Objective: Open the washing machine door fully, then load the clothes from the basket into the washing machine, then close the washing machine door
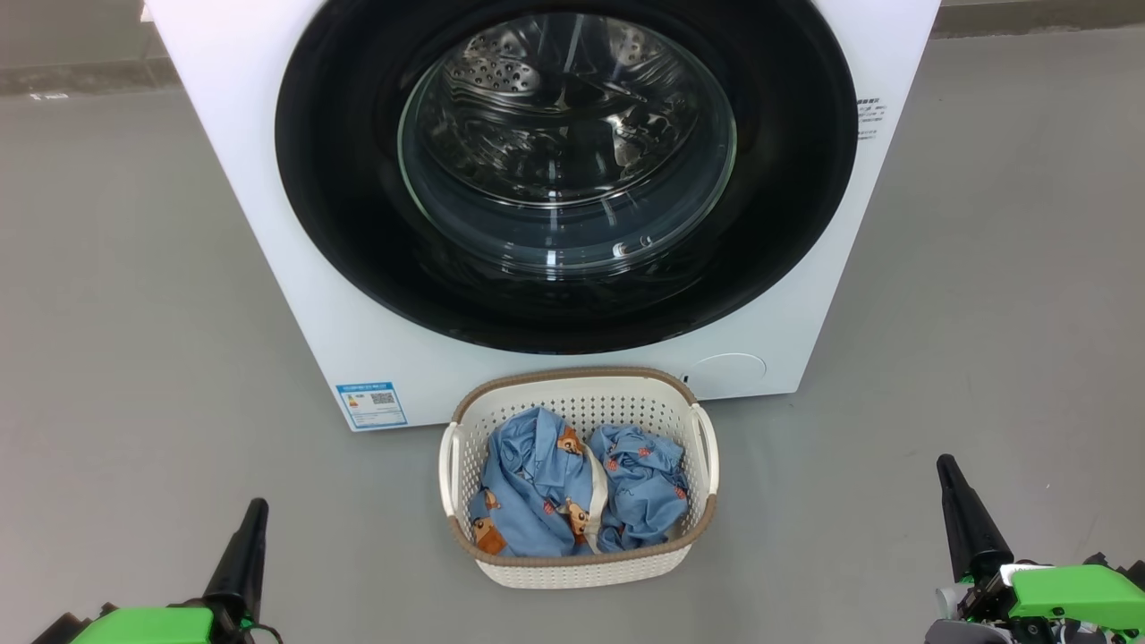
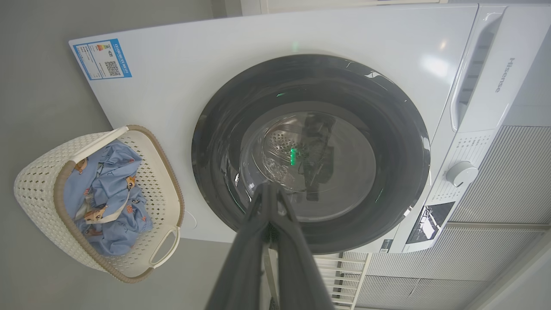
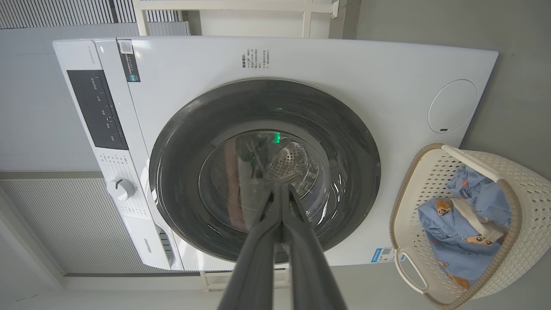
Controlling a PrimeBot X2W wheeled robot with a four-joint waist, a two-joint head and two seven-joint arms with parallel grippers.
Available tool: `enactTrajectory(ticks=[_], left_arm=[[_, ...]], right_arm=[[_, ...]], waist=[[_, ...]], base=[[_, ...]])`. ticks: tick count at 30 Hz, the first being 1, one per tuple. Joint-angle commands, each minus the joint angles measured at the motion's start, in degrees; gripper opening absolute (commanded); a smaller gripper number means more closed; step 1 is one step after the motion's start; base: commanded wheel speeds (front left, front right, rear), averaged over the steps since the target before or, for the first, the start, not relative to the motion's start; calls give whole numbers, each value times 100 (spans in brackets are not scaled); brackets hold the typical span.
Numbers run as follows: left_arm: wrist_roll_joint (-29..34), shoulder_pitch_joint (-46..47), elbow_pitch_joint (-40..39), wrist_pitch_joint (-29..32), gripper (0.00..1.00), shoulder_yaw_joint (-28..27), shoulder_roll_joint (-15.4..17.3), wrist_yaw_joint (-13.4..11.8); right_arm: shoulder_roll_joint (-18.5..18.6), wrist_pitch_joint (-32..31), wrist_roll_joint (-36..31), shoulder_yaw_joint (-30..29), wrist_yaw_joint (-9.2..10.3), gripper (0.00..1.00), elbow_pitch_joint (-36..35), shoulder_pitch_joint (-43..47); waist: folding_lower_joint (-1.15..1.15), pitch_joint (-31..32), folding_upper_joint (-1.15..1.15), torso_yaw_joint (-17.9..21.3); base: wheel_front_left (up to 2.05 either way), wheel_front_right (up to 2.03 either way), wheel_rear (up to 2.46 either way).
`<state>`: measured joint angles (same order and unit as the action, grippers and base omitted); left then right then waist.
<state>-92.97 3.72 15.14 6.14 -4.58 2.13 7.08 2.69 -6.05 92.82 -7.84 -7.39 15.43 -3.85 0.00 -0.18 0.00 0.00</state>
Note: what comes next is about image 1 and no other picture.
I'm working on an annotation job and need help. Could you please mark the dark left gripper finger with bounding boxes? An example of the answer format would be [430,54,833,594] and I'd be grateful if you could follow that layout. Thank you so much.
[203,498,270,628]

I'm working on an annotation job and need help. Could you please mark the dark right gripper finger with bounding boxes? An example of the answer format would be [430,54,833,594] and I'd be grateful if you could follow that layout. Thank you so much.
[937,454,1015,583]

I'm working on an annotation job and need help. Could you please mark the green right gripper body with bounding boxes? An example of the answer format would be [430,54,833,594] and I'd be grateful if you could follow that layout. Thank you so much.
[935,553,1145,644]

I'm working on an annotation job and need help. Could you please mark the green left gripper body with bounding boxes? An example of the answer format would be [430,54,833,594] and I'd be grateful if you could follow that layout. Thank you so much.
[72,607,217,644]

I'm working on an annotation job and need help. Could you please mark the blue bear print garment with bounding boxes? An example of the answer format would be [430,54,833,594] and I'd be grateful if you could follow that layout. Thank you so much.
[467,407,611,557]

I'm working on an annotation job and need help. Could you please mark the blue orange print pants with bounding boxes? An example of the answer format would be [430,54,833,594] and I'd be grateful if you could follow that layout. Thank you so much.
[588,424,691,553]

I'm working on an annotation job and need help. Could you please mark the black round glass washer door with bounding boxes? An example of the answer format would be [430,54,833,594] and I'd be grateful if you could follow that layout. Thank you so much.
[275,0,860,355]

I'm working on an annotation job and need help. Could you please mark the white front-load washing machine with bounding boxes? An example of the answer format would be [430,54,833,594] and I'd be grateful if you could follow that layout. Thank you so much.
[143,0,942,433]

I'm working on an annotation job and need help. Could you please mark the round white filter cover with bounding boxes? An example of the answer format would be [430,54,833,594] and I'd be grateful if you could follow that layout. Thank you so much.
[689,352,768,400]

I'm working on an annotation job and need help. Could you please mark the white perforated basket brown rim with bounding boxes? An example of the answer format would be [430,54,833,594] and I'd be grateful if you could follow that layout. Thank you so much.
[438,366,720,590]

